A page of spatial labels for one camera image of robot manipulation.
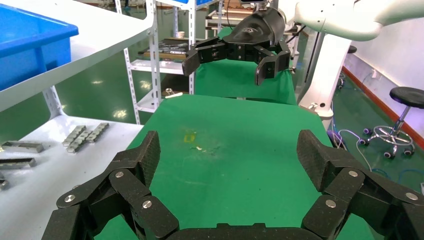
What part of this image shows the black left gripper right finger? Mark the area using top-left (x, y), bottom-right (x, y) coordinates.
top-left (296, 129), bottom-right (424, 240)

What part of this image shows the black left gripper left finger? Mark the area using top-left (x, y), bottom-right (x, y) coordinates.
top-left (41, 130), bottom-right (180, 240)

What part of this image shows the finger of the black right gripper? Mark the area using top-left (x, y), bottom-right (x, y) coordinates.
top-left (254, 39), bottom-right (292, 87)
top-left (181, 36), bottom-right (229, 77)

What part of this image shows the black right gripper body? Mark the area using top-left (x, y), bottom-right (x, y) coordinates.
top-left (222, 7), bottom-right (289, 63)

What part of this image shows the wooden tray of metal parts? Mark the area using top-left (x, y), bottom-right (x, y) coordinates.
top-left (138, 38), bottom-right (190, 62)

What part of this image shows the green covered background table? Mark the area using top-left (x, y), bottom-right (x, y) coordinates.
top-left (194, 26), bottom-right (297, 106)

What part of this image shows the white background storage rack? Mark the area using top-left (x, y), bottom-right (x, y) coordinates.
top-left (114, 0), bottom-right (200, 125)

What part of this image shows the white robot torso column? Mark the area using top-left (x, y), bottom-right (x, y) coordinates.
top-left (298, 31), bottom-right (353, 121)

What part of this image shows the gray metal bar part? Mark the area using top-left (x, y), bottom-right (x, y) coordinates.
top-left (0, 157), bottom-right (37, 170)
top-left (1, 140), bottom-right (45, 154)

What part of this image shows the white metal shelf rack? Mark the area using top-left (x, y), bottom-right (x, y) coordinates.
top-left (0, 0), bottom-right (163, 240)

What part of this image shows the green table cloth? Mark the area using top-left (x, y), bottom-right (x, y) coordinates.
top-left (94, 94), bottom-right (375, 240)

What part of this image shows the black stool with chrome base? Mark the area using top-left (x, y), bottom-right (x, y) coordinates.
top-left (359, 86), bottom-right (424, 161)

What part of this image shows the blue plastic bin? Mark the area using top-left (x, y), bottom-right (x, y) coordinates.
top-left (0, 3), bottom-right (80, 92)

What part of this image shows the white floor cable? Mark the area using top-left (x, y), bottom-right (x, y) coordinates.
top-left (327, 128), bottom-right (374, 172)

